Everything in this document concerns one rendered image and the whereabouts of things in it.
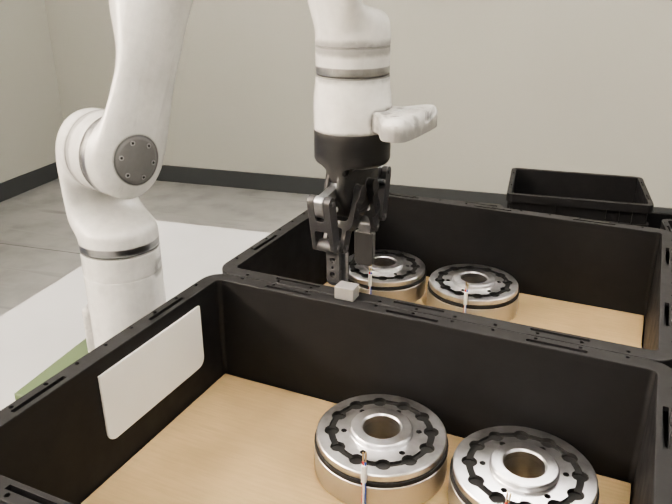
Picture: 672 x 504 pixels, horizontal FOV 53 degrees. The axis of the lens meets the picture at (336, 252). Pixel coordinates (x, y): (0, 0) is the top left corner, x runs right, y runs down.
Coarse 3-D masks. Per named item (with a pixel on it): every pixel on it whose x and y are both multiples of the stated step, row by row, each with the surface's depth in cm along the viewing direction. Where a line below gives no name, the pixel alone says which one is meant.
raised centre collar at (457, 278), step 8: (456, 272) 79; (464, 272) 79; (472, 272) 79; (480, 272) 79; (456, 280) 77; (488, 280) 77; (464, 288) 76; (472, 288) 75; (480, 288) 75; (488, 288) 76
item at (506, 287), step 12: (456, 264) 82; (468, 264) 82; (432, 276) 79; (444, 276) 79; (504, 276) 79; (432, 288) 77; (444, 288) 77; (456, 288) 76; (492, 288) 76; (504, 288) 76; (516, 288) 76; (456, 300) 74; (468, 300) 73; (480, 300) 73; (492, 300) 73; (504, 300) 74
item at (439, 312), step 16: (448, 208) 82; (464, 208) 81; (480, 208) 81; (496, 208) 80; (288, 224) 75; (304, 224) 77; (576, 224) 76; (592, 224) 76; (608, 224) 76; (624, 224) 75; (272, 240) 71; (240, 256) 67; (256, 256) 68; (224, 272) 64; (240, 272) 63; (256, 272) 63; (304, 288) 60; (320, 288) 60; (384, 304) 57; (400, 304) 57; (416, 304) 57; (464, 320) 55; (480, 320) 55; (496, 320) 55; (544, 336) 52; (560, 336) 52; (576, 336) 52; (624, 352) 50; (640, 352) 50; (656, 352) 50
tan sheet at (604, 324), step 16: (528, 304) 79; (544, 304) 79; (560, 304) 79; (576, 304) 79; (512, 320) 76; (528, 320) 76; (544, 320) 76; (560, 320) 76; (576, 320) 76; (592, 320) 76; (608, 320) 76; (624, 320) 76; (640, 320) 76; (592, 336) 72; (608, 336) 72; (624, 336) 72; (640, 336) 72
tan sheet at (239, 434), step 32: (224, 384) 64; (256, 384) 64; (192, 416) 59; (224, 416) 59; (256, 416) 59; (288, 416) 59; (320, 416) 59; (160, 448) 55; (192, 448) 55; (224, 448) 55; (256, 448) 55; (288, 448) 55; (448, 448) 55; (128, 480) 52; (160, 480) 52; (192, 480) 52; (224, 480) 52; (256, 480) 52; (288, 480) 52; (448, 480) 52; (608, 480) 52
